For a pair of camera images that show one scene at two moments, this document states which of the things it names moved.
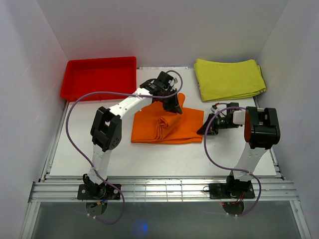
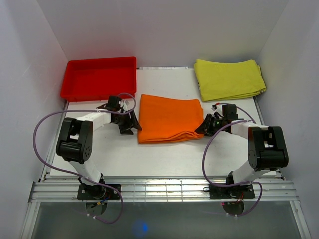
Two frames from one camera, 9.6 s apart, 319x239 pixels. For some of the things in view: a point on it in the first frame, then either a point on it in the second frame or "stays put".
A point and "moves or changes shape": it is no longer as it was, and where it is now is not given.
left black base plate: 111,193 stays put
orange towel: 153,124 moves or changes shape
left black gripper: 174,105 → 131,123
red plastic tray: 115,74 stays put
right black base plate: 221,191 stays put
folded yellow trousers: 227,80 stays put
